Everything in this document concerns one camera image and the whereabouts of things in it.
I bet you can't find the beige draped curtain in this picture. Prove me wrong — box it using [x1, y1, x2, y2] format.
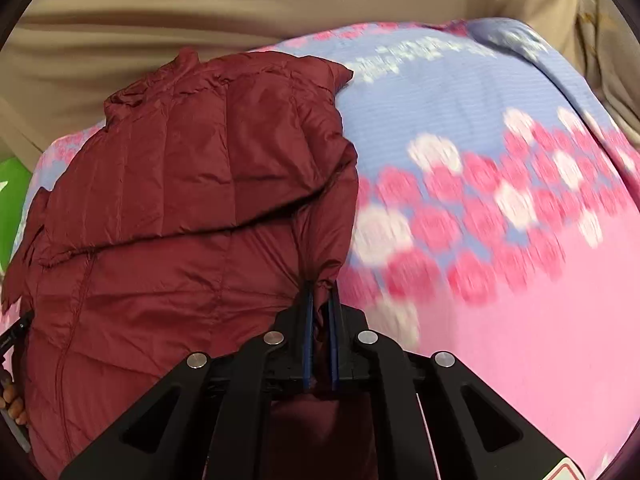
[1, 0, 639, 167]

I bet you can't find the dark red puffer jacket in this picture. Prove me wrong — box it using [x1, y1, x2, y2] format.
[2, 50, 358, 479]

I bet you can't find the person's left hand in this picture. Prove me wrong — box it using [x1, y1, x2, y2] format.
[1, 374, 28, 426]

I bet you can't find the pink blue floral bedsheet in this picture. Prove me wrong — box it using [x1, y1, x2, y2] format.
[0, 18, 640, 480]

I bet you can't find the green plush pillow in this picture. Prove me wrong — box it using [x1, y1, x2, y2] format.
[0, 157, 32, 274]

